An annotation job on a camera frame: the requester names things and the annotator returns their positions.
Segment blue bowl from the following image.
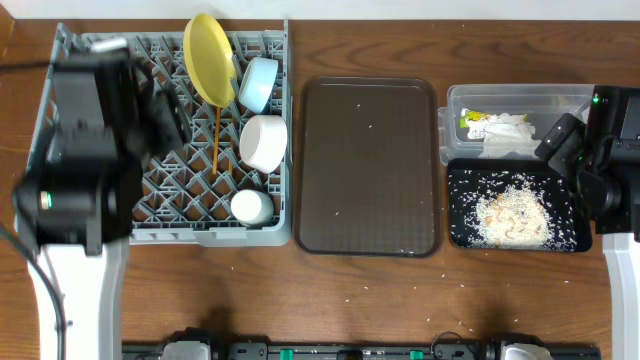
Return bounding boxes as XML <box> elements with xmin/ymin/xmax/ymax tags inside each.
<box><xmin>238</xmin><ymin>57</ymin><xmax>278</xmax><ymax>114</ymax></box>

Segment black waste bin tray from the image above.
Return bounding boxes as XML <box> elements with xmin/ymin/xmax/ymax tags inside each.
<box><xmin>446</xmin><ymin>157</ymin><xmax>595</xmax><ymax>252</ymax></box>

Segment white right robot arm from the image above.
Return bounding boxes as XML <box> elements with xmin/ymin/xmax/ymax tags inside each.
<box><xmin>535</xmin><ymin>85</ymin><xmax>639</xmax><ymax>360</ymax></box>

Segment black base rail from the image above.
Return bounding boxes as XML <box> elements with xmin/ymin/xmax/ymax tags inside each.
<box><xmin>122</xmin><ymin>328</ymin><xmax>602</xmax><ymax>360</ymax></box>

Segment green yellow wrapper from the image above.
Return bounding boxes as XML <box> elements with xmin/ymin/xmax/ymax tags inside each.
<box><xmin>459</xmin><ymin>108</ymin><xmax>490</xmax><ymax>128</ymax></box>

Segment rice and food scraps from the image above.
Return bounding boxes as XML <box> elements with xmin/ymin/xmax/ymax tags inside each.
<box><xmin>449</xmin><ymin>169</ymin><xmax>581</xmax><ymax>250</ymax></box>

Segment white tissue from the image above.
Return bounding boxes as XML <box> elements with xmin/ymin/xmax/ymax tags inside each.
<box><xmin>466</xmin><ymin>113</ymin><xmax>541</xmax><ymax>158</ymax></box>

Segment clear plastic waste container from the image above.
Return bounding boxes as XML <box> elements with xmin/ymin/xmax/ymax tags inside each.
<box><xmin>438</xmin><ymin>84</ymin><xmax>594</xmax><ymax>165</ymax></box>

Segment white green cup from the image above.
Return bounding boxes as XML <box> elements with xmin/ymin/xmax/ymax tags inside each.
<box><xmin>230</xmin><ymin>189</ymin><xmax>274</xmax><ymax>227</ymax></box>

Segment grey dishwasher rack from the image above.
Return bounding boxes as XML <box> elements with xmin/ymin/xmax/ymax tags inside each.
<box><xmin>50</xmin><ymin>20</ymin><xmax>293</xmax><ymax>247</ymax></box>

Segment dark brown serving tray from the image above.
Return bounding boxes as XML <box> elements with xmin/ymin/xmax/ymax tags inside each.
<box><xmin>294</xmin><ymin>76</ymin><xmax>442</xmax><ymax>258</ymax></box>

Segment yellow plate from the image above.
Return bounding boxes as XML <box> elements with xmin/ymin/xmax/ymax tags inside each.
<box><xmin>183</xmin><ymin>14</ymin><xmax>237</xmax><ymax>108</ymax></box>

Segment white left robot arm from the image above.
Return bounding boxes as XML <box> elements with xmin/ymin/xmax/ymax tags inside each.
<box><xmin>10</xmin><ymin>49</ymin><xmax>192</xmax><ymax>359</ymax></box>

